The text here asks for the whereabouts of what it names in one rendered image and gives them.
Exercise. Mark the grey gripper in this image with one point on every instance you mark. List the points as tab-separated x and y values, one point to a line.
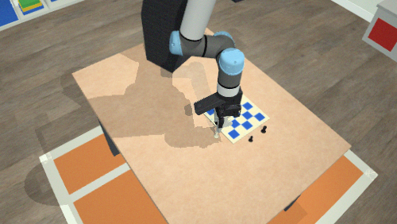
230	108

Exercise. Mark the blue and cream chessboard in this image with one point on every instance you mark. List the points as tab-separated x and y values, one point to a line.
251	117

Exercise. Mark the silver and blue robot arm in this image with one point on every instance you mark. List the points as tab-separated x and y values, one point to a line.
191	41

